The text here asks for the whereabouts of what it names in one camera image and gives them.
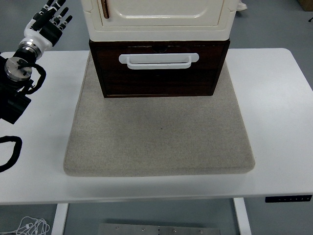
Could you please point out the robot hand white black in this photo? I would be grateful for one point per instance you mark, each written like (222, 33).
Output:
(39, 40)

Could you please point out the cream plastic cabinet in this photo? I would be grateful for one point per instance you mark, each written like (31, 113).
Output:
(159, 29)

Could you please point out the grey felt mat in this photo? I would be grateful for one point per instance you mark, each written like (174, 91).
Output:
(159, 137)

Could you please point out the white table leg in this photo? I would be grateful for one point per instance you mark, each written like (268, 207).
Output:
(60, 220)
(242, 218)

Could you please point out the grey metal plate with screws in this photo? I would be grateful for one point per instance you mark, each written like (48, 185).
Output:
(159, 230)

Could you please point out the brown cardboard box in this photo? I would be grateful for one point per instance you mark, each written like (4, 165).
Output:
(306, 5)

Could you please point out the black table control panel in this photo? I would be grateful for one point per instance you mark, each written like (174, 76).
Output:
(288, 198)

